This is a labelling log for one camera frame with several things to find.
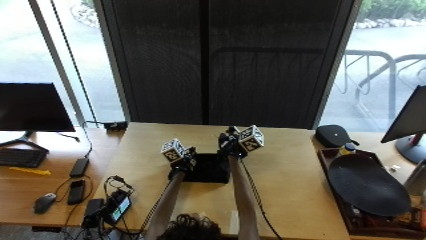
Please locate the person's left hand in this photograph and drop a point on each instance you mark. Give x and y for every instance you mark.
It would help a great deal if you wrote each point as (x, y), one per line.
(181, 165)

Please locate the person's right hand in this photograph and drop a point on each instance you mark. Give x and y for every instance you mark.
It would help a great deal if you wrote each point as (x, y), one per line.
(229, 146)

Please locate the white marker cube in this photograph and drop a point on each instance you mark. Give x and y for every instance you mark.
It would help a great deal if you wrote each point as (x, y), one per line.
(173, 150)
(252, 138)

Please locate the black square cloth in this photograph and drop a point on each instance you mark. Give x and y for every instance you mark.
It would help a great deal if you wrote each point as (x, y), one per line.
(208, 168)

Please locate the smartphone with lit screen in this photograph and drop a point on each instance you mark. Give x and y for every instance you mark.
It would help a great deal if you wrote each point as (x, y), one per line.
(119, 207)

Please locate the dark window blind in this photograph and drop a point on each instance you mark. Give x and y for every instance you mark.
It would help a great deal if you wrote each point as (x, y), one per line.
(221, 60)

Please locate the black power adapter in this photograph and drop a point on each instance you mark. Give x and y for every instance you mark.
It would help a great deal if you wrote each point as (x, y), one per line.
(79, 167)

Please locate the yellow bottle with black cap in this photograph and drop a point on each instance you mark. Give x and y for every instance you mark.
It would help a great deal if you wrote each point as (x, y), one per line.
(348, 149)

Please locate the black battery pack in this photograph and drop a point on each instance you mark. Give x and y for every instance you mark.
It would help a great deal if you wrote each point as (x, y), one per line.
(92, 211)

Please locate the black phone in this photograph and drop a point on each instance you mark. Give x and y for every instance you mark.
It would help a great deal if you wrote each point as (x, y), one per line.
(76, 192)

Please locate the black oval plate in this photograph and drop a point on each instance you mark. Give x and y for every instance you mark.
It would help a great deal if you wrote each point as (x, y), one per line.
(368, 185)

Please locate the black computer mouse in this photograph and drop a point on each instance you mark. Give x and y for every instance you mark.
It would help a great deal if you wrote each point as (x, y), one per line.
(44, 202)

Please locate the yellow flat tool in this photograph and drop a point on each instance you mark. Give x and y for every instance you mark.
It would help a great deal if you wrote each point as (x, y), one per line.
(30, 171)

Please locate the dark wooden tray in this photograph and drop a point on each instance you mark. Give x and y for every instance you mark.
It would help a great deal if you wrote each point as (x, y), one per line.
(354, 216)

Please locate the black keyboard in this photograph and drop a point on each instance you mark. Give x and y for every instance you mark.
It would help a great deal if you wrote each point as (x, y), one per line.
(22, 157)

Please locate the small white clip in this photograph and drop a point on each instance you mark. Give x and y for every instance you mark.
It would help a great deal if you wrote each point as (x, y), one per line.
(393, 168)

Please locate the black computer monitor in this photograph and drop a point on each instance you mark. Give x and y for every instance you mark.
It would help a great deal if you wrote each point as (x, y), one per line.
(31, 106)

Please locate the grey metal bike rack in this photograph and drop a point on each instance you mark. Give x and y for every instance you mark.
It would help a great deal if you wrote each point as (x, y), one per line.
(390, 80)

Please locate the black monitor with round foot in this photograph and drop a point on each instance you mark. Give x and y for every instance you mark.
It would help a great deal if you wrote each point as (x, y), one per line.
(408, 120)

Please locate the silver metal bottle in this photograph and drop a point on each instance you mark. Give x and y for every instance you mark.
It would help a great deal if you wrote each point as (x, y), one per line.
(418, 180)

